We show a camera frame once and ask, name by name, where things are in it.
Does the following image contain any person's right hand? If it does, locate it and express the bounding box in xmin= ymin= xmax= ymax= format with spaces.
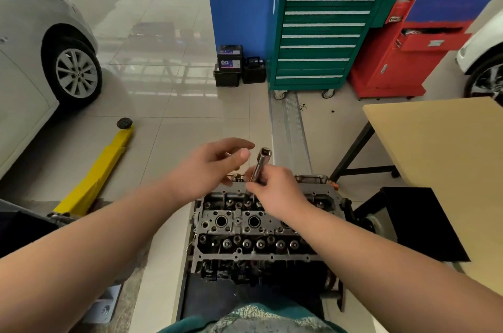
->
xmin=245 ymin=165 xmax=314 ymax=224

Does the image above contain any person's left hand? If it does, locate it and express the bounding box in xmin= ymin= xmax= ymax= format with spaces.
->
xmin=170 ymin=138 xmax=256 ymax=204

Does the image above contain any long metal socket tool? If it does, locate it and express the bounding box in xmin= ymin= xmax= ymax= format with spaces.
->
xmin=249 ymin=147 xmax=272 ymax=184

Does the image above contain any person's left forearm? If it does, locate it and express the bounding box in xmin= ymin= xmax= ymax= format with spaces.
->
xmin=0 ymin=173 xmax=195 ymax=333

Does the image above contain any person's right forearm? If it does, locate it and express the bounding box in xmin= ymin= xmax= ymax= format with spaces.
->
xmin=290 ymin=203 xmax=503 ymax=333

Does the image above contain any grey engine cylinder head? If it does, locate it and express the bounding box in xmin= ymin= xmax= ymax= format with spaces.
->
xmin=190 ymin=173 xmax=347 ymax=291

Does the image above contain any black car battery purple label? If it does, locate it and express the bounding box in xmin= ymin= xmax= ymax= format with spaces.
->
xmin=217 ymin=44 xmax=244 ymax=71

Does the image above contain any green patterned clothing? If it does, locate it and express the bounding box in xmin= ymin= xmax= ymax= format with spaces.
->
xmin=157 ymin=302 xmax=348 ymax=333

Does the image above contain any yellow floor jack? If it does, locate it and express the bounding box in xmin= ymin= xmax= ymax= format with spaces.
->
xmin=48 ymin=117 xmax=135 ymax=219

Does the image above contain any green drawer tool cabinet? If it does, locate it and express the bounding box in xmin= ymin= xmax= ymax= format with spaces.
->
xmin=268 ymin=0 xmax=403 ymax=100

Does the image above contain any beige table with black legs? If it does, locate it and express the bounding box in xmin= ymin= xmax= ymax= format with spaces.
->
xmin=329 ymin=97 xmax=503 ymax=297

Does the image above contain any red tool cabinet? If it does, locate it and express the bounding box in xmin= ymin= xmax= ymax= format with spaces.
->
xmin=349 ymin=0 xmax=503 ymax=99

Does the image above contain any silver car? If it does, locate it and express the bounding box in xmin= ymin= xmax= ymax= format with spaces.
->
xmin=0 ymin=0 xmax=103 ymax=180

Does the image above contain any white car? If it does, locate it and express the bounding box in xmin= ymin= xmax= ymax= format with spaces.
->
xmin=456 ymin=10 xmax=503 ymax=106

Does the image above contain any metal floor rail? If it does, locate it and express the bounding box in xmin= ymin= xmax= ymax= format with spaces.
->
xmin=269 ymin=91 xmax=313 ymax=177

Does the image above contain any black car battery with handle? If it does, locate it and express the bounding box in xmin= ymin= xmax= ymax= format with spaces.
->
xmin=242 ymin=56 xmax=267 ymax=85

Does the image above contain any grey metal base plate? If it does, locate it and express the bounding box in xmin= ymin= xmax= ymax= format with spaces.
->
xmin=82 ymin=283 xmax=123 ymax=325

